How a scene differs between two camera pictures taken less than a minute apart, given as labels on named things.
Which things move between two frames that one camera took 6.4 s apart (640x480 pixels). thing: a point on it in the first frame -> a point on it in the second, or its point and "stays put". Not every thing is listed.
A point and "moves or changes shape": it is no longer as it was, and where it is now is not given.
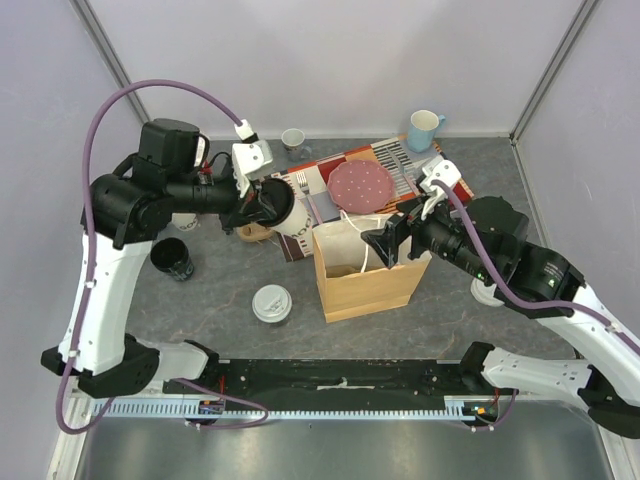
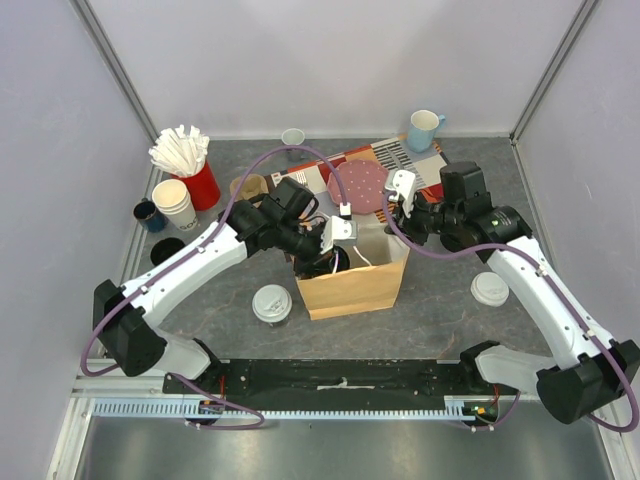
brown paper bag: [354, 278] moves or changes shape
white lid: [271, 303] stays put
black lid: [281, 196] moves or changes shape
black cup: [171, 256] stays put
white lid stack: [485, 294] stays put
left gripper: [253, 209] -> [316, 262]
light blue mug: [422, 130] stays put
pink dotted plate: [360, 186] stays put
